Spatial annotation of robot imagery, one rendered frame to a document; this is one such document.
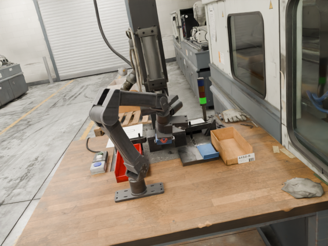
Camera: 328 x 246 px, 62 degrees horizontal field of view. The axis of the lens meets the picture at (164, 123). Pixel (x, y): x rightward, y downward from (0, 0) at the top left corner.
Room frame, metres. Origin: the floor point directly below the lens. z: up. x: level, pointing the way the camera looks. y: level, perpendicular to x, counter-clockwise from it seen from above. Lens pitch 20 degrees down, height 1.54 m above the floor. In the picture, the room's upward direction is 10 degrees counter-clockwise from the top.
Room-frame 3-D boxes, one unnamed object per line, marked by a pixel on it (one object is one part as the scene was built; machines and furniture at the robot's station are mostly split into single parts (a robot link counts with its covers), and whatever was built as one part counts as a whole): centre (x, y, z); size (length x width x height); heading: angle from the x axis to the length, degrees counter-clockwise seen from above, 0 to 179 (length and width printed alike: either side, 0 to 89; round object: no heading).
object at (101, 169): (1.21, 0.36, 0.90); 0.07 x 0.07 x 0.06; 2
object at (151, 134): (1.36, 0.00, 0.98); 0.20 x 0.10 x 0.01; 92
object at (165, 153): (1.44, -0.02, 0.88); 0.65 x 0.50 x 0.03; 92
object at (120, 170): (1.19, 0.20, 0.93); 0.25 x 0.12 x 0.06; 2
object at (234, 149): (1.17, -0.29, 0.93); 0.25 x 0.13 x 0.08; 2
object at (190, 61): (7.06, -1.22, 0.49); 5.51 x 1.02 x 0.97; 179
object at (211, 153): (1.16, -0.18, 0.93); 0.15 x 0.07 x 0.03; 3
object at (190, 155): (1.18, -0.13, 0.91); 0.17 x 0.16 x 0.02; 92
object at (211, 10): (2.91, -0.65, 1.41); 0.25 x 0.01 x 0.33; 179
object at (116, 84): (4.86, 0.56, 0.40); 0.67 x 0.60 x 0.50; 174
